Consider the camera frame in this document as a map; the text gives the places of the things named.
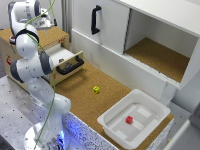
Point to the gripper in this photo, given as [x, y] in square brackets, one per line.
[43, 21]

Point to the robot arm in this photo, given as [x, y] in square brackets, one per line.
[31, 68]

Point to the wooden drawer box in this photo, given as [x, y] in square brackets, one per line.
[55, 36]

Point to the wooden drawer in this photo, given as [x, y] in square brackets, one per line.
[63, 53]

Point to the white sliding door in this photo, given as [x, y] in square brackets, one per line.
[111, 23]

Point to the white cabinet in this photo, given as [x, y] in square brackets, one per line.
[110, 61]

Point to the yellow block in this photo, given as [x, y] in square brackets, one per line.
[96, 89]

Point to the pink block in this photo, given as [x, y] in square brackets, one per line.
[129, 120]

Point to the white plastic box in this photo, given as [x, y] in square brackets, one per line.
[146, 106]

